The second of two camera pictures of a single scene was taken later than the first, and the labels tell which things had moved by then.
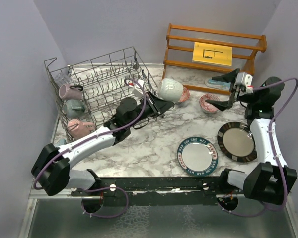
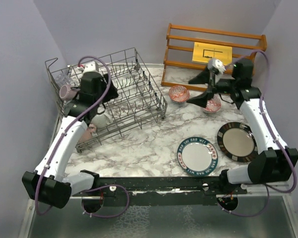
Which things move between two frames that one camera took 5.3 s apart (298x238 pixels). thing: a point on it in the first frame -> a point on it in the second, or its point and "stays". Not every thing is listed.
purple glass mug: x=71 y=92 stays
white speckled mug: x=171 y=89 -> x=101 y=120
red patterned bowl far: x=206 y=106 stays
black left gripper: x=158 y=106 -> x=111 y=93
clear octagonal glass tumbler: x=61 y=78 stays
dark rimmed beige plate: x=237 y=141 stays
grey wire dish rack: x=111 y=91 stays
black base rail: x=161 y=191 stays
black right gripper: x=222 y=105 -> x=201 y=100
